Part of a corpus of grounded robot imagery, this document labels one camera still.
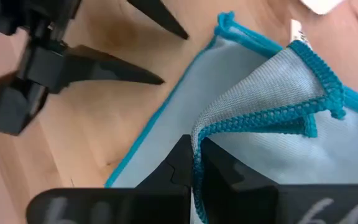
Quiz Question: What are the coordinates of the light blue teal-edged towel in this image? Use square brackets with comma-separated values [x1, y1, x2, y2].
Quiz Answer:
[104, 11, 358, 224]

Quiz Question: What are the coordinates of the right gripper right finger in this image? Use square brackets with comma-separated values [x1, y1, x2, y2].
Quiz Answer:
[200, 138, 358, 224]

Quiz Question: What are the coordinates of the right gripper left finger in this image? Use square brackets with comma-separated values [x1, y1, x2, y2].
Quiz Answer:
[26, 134, 194, 224]

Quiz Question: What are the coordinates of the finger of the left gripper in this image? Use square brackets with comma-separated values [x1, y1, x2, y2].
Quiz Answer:
[126, 0, 190, 41]
[63, 45, 166, 93]

